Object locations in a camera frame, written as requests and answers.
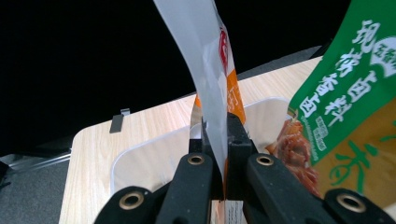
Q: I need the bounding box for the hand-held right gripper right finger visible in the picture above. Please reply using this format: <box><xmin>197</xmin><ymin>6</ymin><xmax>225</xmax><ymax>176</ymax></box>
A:
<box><xmin>225</xmin><ymin>112</ymin><xmax>260</xmax><ymax>201</ymax></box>

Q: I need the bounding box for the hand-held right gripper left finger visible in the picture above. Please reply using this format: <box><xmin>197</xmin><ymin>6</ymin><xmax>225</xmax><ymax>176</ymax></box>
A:
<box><xmin>188</xmin><ymin>116</ymin><xmax>225</xmax><ymax>201</ymax></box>

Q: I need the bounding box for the clear plastic container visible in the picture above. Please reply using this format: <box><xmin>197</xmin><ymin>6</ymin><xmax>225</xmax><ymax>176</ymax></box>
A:
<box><xmin>109</xmin><ymin>96</ymin><xmax>301</xmax><ymax>200</ymax></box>

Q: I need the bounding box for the orange and white clear packet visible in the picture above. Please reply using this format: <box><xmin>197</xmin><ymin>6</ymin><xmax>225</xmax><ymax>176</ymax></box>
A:
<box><xmin>152</xmin><ymin>0</ymin><xmax>248</xmax><ymax>224</ymax></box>

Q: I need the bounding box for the green spice packet with chilies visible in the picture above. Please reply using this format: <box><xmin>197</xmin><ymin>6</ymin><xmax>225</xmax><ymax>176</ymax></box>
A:
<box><xmin>265</xmin><ymin>0</ymin><xmax>396</xmax><ymax>210</ymax></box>

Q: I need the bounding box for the black clip on table edge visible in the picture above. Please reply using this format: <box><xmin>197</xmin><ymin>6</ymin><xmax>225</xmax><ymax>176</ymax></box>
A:
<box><xmin>108</xmin><ymin>107</ymin><xmax>132</xmax><ymax>134</ymax></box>

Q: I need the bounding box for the aluminium rail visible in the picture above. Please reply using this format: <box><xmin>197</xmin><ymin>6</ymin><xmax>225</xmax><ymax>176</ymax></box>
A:
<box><xmin>0</xmin><ymin>148</ymin><xmax>73</xmax><ymax>175</ymax></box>

